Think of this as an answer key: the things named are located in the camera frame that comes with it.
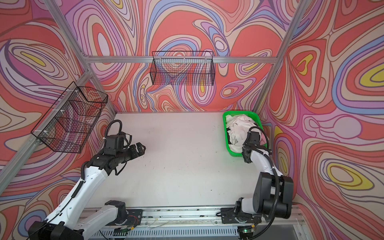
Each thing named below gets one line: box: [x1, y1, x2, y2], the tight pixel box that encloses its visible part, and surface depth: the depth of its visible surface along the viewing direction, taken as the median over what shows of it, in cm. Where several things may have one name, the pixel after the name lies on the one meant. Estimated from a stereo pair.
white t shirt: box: [226, 114, 259, 153], surface depth 94 cm
